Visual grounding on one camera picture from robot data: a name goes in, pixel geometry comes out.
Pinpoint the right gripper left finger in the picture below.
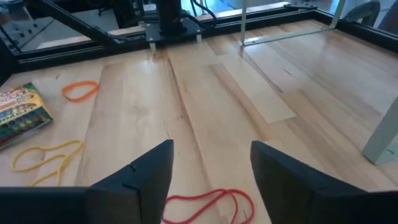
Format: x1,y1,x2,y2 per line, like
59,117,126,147
0,139,174,224

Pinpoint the yellow rubber band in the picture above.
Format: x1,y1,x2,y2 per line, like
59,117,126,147
11,139,84,187

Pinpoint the orange rubber band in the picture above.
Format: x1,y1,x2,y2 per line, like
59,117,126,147
61,80,100,103

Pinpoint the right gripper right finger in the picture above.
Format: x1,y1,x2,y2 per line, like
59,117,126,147
251,141,398,224

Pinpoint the yellow crayon box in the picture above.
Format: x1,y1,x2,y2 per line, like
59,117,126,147
0,82,54,151

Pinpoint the grey metal base plate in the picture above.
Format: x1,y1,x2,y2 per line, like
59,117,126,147
0,14,55,52

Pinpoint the red rubber band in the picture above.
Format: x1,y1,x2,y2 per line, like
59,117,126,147
161,187,256,224

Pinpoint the green perforated metal shelf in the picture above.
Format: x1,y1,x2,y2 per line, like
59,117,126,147
240,0,398,166

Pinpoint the black rounded panel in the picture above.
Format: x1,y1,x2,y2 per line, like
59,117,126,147
341,0,382,28

